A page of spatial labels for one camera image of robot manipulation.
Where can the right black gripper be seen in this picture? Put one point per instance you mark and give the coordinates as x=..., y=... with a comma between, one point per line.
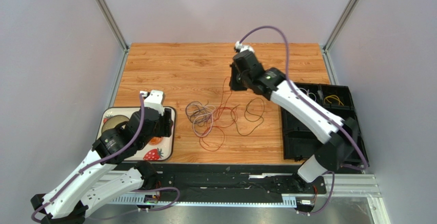
x=237, y=78

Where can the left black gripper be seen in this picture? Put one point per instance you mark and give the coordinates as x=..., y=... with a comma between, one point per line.
x=166, y=124

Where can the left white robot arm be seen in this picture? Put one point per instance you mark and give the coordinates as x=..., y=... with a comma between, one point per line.
x=77, y=197

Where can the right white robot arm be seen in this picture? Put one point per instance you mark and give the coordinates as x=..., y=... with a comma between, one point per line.
x=337, y=135

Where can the strawberry print white tray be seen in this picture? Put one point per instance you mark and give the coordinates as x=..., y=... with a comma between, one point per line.
x=160, y=152

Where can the cream enamel bowl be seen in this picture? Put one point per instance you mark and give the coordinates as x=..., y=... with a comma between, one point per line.
x=111, y=121

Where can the black compartment organizer bin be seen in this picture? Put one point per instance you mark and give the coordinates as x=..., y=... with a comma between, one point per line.
x=299, y=142

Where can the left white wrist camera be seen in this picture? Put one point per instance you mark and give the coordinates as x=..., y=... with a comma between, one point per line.
x=154, y=100

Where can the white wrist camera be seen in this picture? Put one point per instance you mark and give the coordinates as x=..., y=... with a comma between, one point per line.
x=240, y=47
x=154, y=100

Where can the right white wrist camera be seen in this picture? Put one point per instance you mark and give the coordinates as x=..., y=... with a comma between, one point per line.
x=240, y=47

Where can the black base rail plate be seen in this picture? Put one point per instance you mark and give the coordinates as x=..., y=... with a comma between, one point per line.
x=232, y=183

